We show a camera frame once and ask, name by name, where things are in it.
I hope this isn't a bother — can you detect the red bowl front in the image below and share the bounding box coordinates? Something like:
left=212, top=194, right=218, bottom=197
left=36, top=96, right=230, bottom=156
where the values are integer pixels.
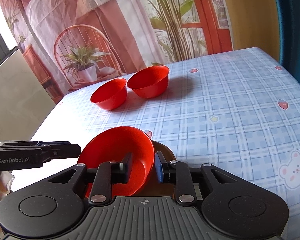
left=77, top=126, right=154, bottom=196

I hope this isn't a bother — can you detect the green plate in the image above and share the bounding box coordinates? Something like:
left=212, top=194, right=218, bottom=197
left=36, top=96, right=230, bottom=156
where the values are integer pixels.
left=136, top=140, right=176, bottom=197

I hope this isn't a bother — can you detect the red bowl back right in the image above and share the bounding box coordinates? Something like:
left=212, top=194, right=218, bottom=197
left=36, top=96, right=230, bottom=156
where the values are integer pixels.
left=127, top=66, right=170, bottom=99

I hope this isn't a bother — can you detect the printed backdrop cloth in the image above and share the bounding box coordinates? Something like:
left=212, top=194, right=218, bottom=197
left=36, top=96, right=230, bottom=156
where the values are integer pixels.
left=0, top=0, right=232, bottom=102

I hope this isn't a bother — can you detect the blue plaid tablecloth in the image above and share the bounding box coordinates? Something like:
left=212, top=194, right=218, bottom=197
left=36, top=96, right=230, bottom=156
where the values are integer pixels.
left=29, top=47, right=300, bottom=240

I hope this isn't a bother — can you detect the red bowl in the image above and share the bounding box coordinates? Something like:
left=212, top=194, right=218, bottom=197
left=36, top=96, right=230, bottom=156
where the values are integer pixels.
left=77, top=126, right=154, bottom=196
left=127, top=66, right=170, bottom=99
left=90, top=78, right=127, bottom=111

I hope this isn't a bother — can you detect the red bowl back left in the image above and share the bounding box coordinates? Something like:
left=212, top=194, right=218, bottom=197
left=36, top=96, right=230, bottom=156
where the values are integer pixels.
left=90, top=78, right=127, bottom=111

